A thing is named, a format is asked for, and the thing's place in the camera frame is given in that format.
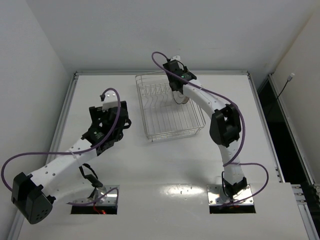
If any black rimmed white plate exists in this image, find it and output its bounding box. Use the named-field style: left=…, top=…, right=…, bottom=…
left=172, top=91, right=186, bottom=105

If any orange sunburst plate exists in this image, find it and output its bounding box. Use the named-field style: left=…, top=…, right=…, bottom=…
left=182, top=97, right=189, bottom=105

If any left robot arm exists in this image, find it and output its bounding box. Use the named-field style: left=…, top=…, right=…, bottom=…
left=11, top=101, right=132, bottom=225

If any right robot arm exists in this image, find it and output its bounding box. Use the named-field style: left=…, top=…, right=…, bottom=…
left=163, top=59, right=247, bottom=199

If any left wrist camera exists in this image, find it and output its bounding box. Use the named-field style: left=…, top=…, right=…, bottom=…
left=100, top=90, right=118, bottom=112

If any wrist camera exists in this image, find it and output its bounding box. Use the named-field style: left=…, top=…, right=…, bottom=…
left=167, top=55, right=181, bottom=62
left=100, top=90, right=118, bottom=112

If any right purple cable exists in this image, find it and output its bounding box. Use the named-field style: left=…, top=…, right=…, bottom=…
left=151, top=51, right=270, bottom=208

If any purple cable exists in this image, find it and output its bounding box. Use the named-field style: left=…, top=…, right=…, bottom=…
left=151, top=51, right=270, bottom=208
left=1, top=87, right=120, bottom=206

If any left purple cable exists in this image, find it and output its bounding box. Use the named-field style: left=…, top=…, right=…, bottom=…
left=1, top=87, right=120, bottom=206

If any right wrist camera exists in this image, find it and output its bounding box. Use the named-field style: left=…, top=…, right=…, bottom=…
left=167, top=55, right=181, bottom=62

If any wire dish rack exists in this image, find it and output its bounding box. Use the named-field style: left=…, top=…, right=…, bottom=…
left=135, top=71, right=206, bottom=142

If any left black base cable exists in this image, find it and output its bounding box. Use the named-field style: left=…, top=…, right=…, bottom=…
left=78, top=163, right=104, bottom=188

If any black base cable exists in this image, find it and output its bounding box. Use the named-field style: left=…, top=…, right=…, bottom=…
left=78, top=163, right=104, bottom=188
left=221, top=170, right=232, bottom=201

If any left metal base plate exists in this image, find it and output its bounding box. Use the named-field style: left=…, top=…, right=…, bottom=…
left=70, top=185, right=120, bottom=207

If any metal base plate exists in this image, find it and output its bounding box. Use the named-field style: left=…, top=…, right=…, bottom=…
left=207, top=184, right=254, bottom=207
left=70, top=185, right=120, bottom=207

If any right black base cable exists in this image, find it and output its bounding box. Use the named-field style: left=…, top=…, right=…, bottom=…
left=221, top=170, right=232, bottom=201

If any black wall cable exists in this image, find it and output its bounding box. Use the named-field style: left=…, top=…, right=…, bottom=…
left=276, top=72, right=296, bottom=100

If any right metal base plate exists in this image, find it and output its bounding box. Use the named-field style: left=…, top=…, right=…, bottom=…
left=207, top=184, right=254, bottom=207

